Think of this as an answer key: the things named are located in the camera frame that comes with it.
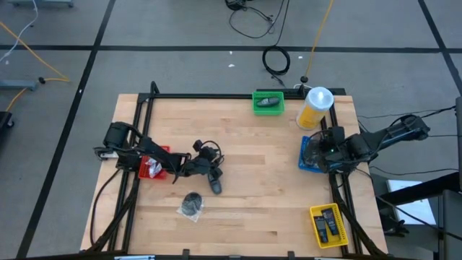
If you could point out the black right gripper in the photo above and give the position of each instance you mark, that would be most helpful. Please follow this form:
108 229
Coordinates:
332 153

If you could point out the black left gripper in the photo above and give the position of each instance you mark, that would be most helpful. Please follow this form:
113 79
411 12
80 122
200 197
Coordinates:
202 164

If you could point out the black round pad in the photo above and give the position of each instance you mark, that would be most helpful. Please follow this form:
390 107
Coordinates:
311 146
191 206
309 159

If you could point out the small white tube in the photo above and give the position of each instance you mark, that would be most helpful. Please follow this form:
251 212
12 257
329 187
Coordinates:
151 163
157 171

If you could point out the dark blue toiletry tube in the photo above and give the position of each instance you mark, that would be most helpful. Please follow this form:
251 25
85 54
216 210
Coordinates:
320 229
330 221

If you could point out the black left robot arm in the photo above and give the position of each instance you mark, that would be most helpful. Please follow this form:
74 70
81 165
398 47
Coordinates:
159 153

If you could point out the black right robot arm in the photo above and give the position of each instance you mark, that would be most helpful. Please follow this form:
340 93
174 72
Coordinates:
382 139

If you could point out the blue plastic basket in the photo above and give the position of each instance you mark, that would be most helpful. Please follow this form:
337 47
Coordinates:
302 164

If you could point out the yellow canister with white lid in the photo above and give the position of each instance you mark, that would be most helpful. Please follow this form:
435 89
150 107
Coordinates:
312 112

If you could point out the red plastic basket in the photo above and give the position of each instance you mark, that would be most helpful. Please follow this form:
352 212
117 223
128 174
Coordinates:
144 173

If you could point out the yellow plastic basket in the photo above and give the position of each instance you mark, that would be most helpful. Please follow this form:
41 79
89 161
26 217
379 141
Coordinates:
341 224

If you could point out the green plastic basket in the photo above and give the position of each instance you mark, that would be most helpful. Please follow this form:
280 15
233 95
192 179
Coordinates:
269 110

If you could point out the black clamp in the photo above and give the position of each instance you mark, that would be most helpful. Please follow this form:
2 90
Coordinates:
395 225

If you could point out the black beam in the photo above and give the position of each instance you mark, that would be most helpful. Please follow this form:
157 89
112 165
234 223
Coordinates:
426 187

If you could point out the white sheet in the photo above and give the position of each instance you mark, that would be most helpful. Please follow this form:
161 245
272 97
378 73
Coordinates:
415 209

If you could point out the grey cabinet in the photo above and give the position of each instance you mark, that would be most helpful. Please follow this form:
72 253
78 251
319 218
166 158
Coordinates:
451 224

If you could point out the black caster wheel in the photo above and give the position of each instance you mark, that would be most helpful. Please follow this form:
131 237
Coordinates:
4 121

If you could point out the grey stand foot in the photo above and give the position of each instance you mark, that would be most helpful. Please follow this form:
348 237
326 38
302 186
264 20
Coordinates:
16 85
39 3

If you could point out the black metal table frame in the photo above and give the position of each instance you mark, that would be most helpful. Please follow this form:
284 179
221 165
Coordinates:
202 96

